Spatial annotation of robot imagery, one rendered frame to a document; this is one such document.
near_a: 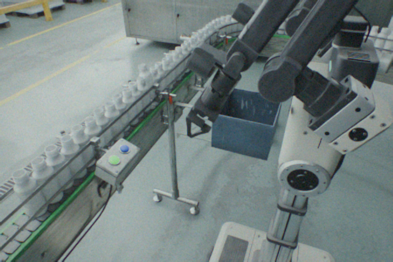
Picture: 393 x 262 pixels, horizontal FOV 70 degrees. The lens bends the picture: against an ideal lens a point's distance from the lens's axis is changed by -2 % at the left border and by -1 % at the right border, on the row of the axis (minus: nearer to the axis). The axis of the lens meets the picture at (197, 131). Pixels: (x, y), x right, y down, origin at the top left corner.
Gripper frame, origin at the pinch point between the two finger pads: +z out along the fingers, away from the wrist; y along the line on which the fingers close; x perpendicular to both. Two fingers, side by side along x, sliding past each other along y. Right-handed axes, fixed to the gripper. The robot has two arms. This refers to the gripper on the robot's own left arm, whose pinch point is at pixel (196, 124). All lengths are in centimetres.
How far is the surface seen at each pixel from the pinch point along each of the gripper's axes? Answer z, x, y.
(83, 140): 31.8, -29.7, 2.8
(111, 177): 28.7, -13.9, 11.1
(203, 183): 130, 34, -87
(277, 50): 40, 28, -176
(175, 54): 31, -28, -73
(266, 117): 41, 35, -83
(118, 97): 31, -32, -23
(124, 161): 25.8, -13.1, 5.3
